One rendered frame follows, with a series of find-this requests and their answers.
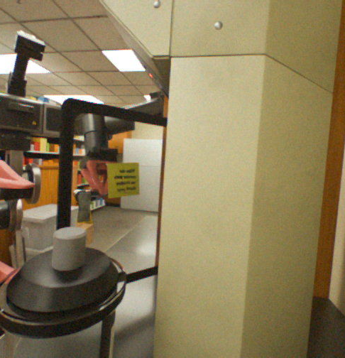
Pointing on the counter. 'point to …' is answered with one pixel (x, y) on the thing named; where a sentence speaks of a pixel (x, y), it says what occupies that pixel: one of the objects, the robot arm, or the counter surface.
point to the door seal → (70, 155)
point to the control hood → (145, 30)
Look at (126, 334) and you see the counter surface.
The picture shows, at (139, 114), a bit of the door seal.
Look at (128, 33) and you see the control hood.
